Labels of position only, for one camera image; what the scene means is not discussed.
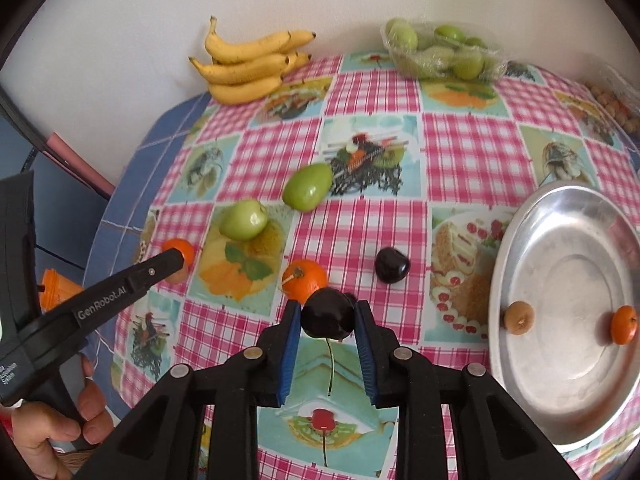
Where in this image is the person's left hand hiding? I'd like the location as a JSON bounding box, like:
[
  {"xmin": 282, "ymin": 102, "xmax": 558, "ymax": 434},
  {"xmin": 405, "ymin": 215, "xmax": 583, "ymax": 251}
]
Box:
[{"xmin": 9, "ymin": 354, "xmax": 109, "ymax": 480}]

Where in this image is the yellow banana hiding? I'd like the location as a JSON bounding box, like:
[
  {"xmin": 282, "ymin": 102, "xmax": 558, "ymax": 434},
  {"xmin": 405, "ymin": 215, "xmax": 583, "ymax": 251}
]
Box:
[
  {"xmin": 207, "ymin": 76, "xmax": 284, "ymax": 106},
  {"xmin": 281, "ymin": 51, "xmax": 314, "ymax": 75},
  {"xmin": 285, "ymin": 30, "xmax": 317, "ymax": 54},
  {"xmin": 188, "ymin": 52, "xmax": 292, "ymax": 86},
  {"xmin": 205, "ymin": 16, "xmax": 293, "ymax": 65}
]

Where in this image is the wrapped pack of green jujubes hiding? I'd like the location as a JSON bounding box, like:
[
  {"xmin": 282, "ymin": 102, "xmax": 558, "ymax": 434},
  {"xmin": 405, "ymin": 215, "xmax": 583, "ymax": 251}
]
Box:
[{"xmin": 381, "ymin": 17, "xmax": 510, "ymax": 82}]

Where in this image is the pink plaid printed tablecloth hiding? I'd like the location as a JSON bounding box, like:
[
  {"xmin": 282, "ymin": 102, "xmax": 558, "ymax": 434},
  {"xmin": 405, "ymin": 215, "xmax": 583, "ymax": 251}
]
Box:
[{"xmin": 112, "ymin": 50, "xmax": 640, "ymax": 480}]

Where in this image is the green jujube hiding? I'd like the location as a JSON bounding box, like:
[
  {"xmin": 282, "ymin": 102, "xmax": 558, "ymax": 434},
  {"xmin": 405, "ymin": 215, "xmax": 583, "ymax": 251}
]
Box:
[
  {"xmin": 282, "ymin": 162, "xmax": 334, "ymax": 212},
  {"xmin": 219, "ymin": 199, "xmax": 269, "ymax": 241}
]

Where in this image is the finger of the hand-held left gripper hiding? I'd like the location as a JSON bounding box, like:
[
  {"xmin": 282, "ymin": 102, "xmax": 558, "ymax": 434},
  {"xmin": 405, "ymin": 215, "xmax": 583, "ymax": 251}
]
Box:
[{"xmin": 42, "ymin": 248, "xmax": 186, "ymax": 343}]

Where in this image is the brown longan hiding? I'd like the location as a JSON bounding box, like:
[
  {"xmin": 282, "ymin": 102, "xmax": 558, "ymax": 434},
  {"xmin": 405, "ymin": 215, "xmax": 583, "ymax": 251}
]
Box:
[{"xmin": 503, "ymin": 301, "xmax": 536, "ymax": 334}]

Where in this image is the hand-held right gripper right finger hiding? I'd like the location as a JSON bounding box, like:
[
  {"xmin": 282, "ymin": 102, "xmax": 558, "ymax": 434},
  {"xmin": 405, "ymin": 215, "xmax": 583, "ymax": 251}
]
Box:
[{"xmin": 355, "ymin": 301, "xmax": 571, "ymax": 480}]

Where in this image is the clear bag of longans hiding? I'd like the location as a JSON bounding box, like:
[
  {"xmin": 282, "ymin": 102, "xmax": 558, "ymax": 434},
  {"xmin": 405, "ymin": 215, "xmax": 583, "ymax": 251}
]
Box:
[{"xmin": 584, "ymin": 66, "xmax": 640, "ymax": 137}]

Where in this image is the dark red cherry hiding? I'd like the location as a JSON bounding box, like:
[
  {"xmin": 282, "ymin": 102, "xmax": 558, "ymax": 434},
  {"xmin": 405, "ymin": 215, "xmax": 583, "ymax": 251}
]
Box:
[
  {"xmin": 301, "ymin": 287, "xmax": 357, "ymax": 397},
  {"xmin": 375, "ymin": 247, "xmax": 412, "ymax": 284}
]

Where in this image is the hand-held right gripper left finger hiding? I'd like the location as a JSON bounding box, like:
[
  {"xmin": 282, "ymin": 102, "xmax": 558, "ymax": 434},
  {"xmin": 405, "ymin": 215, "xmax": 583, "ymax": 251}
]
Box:
[{"xmin": 75, "ymin": 301, "xmax": 303, "ymax": 480}]

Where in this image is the small orange kumquat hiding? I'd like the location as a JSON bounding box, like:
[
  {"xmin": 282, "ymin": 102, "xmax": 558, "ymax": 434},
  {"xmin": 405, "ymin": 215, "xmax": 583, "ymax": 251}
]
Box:
[
  {"xmin": 610, "ymin": 305, "xmax": 640, "ymax": 346},
  {"xmin": 281, "ymin": 259, "xmax": 329, "ymax": 305},
  {"xmin": 161, "ymin": 238, "xmax": 197, "ymax": 285}
]

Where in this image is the blue checked tablecloth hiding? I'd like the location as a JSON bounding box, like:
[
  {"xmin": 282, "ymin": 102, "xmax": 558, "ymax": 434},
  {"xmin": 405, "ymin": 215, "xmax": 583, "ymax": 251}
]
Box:
[{"xmin": 82, "ymin": 92, "xmax": 223, "ymax": 413}]

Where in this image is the round metal plate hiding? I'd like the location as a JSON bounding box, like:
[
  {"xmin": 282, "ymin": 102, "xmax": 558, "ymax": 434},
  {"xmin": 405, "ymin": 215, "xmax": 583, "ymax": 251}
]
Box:
[{"xmin": 489, "ymin": 181, "xmax": 640, "ymax": 453}]

